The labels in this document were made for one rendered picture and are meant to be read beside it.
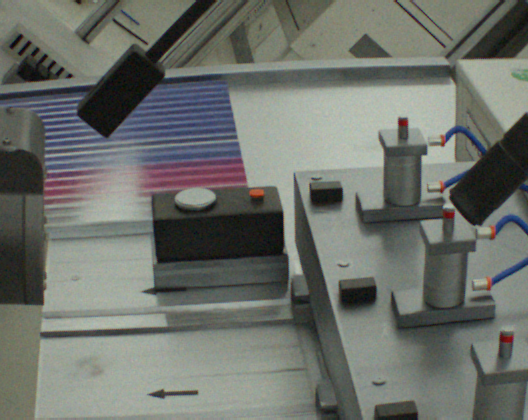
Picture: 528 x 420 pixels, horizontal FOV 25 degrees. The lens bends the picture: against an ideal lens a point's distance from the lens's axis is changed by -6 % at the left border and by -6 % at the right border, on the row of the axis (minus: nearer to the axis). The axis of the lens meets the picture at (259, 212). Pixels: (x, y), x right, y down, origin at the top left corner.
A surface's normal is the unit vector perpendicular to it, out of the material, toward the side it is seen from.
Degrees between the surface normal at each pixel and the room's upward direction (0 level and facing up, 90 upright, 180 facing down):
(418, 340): 45
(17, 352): 90
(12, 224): 66
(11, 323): 90
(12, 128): 34
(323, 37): 90
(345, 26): 90
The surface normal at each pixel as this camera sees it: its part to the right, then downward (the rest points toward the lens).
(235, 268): 0.10, 0.45
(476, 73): -0.03, -0.89
